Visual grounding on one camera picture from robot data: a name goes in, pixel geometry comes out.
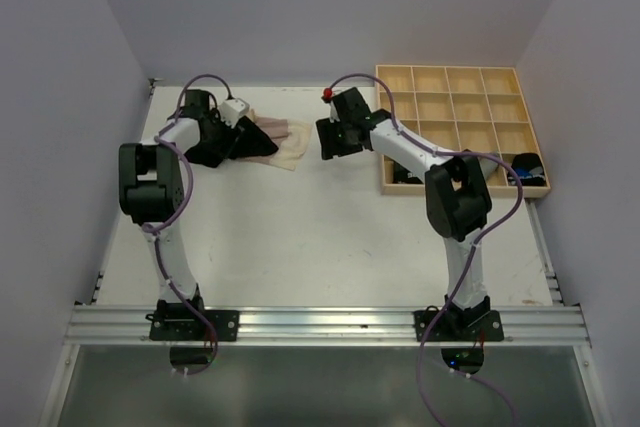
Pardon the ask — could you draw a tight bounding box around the black underwear tan waistband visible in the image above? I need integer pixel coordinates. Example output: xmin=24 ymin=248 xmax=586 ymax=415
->
xmin=186 ymin=116 xmax=278 ymax=168

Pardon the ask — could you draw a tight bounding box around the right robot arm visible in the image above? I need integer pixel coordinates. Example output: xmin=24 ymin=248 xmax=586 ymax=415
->
xmin=316 ymin=88 xmax=492 ymax=340

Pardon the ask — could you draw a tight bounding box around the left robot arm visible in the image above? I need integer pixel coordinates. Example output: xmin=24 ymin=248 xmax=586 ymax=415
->
xmin=118 ymin=89 xmax=250 ymax=340

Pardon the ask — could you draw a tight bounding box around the pink beige underwear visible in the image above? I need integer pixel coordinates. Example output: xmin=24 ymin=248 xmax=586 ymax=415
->
xmin=240 ymin=110 xmax=311 ymax=171

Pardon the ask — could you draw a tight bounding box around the dark rolled underwear in tray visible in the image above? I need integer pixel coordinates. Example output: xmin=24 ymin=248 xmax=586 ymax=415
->
xmin=392 ymin=162 xmax=423 ymax=185

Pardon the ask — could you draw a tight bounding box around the black blue rolled underwear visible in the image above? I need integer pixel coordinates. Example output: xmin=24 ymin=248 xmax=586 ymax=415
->
xmin=511 ymin=152 xmax=547 ymax=187

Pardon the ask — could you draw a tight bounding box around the wooden compartment tray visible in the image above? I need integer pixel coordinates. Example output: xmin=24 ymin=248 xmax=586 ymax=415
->
xmin=375 ymin=64 xmax=551 ymax=199

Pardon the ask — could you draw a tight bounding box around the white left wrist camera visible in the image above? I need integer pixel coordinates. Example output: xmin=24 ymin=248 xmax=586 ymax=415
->
xmin=218 ymin=98 xmax=250 ymax=128

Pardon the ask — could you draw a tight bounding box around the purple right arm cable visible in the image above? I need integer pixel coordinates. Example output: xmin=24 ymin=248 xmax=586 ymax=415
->
xmin=326 ymin=72 xmax=525 ymax=427

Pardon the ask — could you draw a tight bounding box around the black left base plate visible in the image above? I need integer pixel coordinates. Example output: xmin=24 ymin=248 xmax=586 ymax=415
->
xmin=145 ymin=304 xmax=240 ymax=342

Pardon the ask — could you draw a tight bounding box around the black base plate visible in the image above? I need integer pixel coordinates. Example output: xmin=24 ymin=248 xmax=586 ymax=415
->
xmin=412 ymin=308 xmax=505 ymax=342
xmin=145 ymin=304 xmax=240 ymax=342

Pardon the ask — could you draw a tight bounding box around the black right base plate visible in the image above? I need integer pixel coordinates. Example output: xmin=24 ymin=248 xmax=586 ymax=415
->
xmin=412 ymin=308 xmax=505 ymax=342

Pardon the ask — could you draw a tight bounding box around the aluminium front rail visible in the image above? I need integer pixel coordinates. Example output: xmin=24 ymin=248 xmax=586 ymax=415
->
xmin=64 ymin=305 xmax=590 ymax=347

